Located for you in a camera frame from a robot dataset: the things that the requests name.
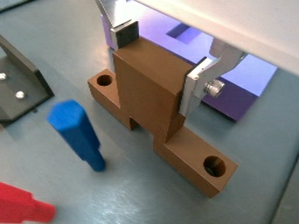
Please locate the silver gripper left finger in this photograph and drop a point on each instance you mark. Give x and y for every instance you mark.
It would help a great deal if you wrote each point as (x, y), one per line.
(120, 27)

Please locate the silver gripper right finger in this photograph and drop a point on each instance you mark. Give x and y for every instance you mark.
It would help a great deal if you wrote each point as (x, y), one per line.
(200, 80)

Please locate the brown T-shaped block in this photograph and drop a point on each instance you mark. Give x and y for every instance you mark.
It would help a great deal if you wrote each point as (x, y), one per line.
(140, 92)

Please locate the purple base board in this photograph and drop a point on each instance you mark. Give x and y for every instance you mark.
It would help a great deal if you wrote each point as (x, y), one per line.
(244, 82)

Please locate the blue hexagonal peg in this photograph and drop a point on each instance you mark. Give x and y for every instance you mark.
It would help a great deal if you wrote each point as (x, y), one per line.
(69, 121)

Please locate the red hexagonal peg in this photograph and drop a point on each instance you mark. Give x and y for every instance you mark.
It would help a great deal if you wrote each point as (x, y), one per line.
(20, 207)

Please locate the dark grey bracket block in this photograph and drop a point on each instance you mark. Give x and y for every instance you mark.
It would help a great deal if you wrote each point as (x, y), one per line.
(24, 89)

